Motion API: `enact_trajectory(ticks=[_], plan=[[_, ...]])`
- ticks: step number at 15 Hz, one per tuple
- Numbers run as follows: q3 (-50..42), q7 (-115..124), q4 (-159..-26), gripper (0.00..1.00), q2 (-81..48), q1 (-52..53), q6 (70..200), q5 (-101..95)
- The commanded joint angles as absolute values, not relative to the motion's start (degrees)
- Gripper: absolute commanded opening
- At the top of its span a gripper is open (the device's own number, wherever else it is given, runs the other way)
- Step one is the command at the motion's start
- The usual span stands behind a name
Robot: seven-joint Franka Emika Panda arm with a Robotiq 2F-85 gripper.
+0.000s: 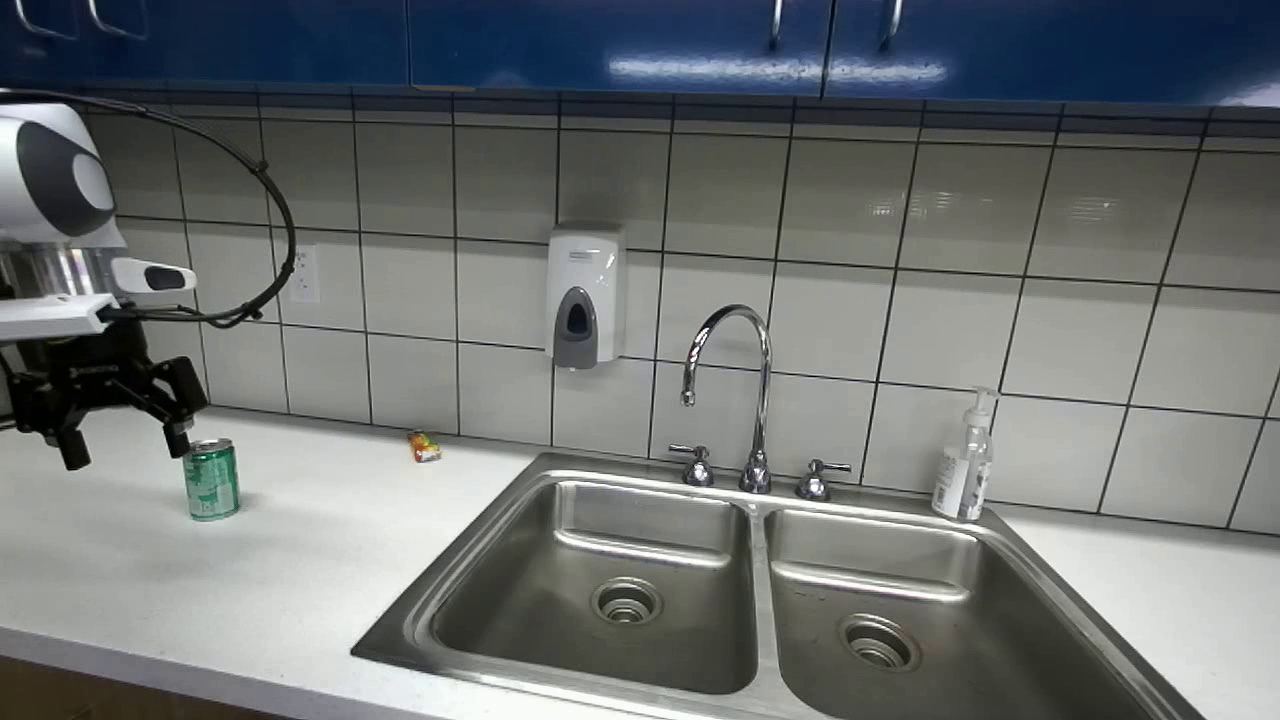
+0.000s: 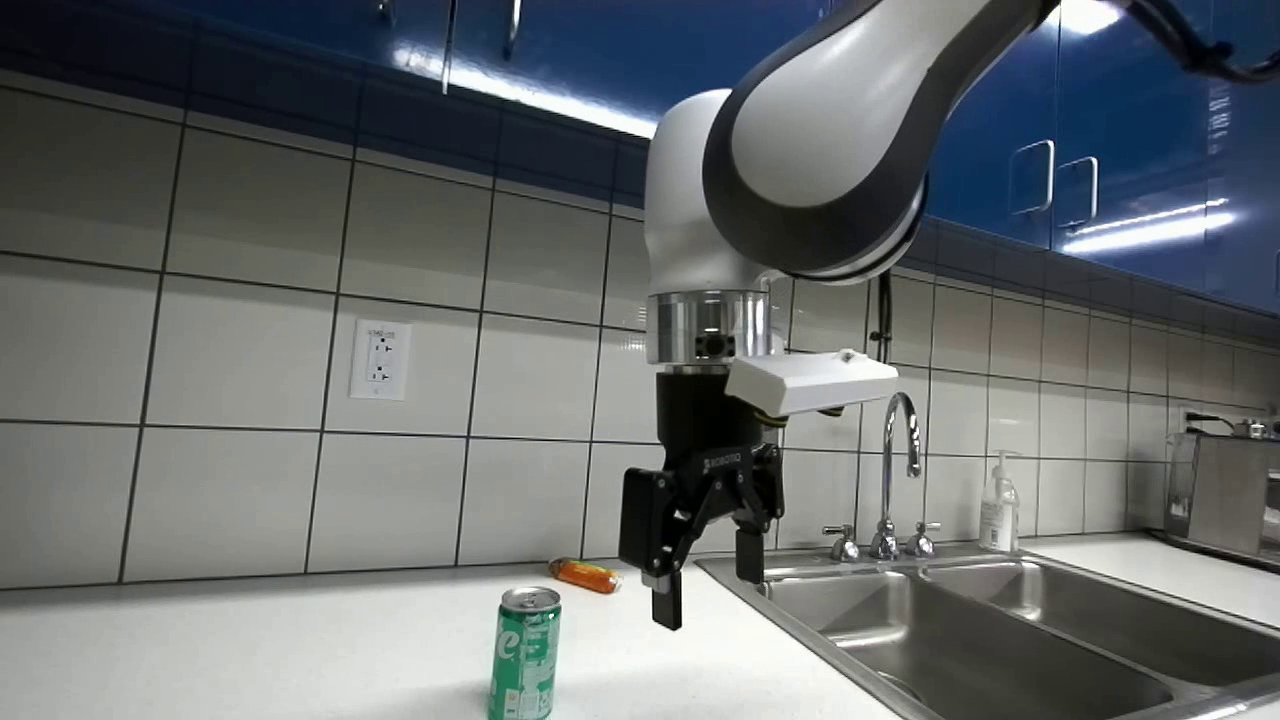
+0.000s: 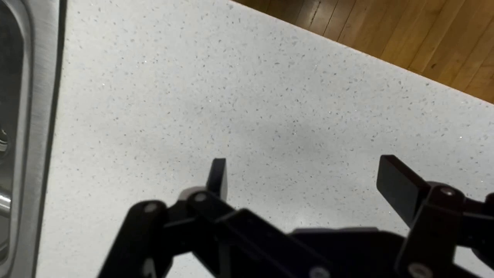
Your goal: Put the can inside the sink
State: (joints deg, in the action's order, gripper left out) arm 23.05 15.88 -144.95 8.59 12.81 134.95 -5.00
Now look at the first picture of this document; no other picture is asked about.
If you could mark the white wall soap dispenser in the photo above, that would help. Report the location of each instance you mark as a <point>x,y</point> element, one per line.
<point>581,303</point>

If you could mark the clear soap bottle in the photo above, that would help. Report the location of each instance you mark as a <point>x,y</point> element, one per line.
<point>960,475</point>

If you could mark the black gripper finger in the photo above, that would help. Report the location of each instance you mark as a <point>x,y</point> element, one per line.
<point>61,420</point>
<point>177,401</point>

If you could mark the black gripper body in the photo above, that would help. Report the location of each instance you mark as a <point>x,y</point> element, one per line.
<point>80,366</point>

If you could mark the green soda can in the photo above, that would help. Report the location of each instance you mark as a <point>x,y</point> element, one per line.
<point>214,480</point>

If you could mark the white wall outlet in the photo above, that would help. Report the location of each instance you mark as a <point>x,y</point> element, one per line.
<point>305,272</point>

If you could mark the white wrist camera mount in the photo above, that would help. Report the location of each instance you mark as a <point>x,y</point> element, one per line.
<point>54,319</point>

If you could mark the chrome gooseneck faucet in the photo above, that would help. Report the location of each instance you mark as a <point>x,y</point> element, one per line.
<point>756,401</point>

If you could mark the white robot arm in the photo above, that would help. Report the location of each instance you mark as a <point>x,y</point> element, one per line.
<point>54,174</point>

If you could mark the small orange object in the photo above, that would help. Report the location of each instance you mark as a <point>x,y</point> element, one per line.
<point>427,451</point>

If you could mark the stainless steel double sink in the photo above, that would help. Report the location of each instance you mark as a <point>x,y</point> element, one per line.
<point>561,625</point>

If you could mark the blue upper cabinet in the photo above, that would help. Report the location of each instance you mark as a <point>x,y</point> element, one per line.
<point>402,47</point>

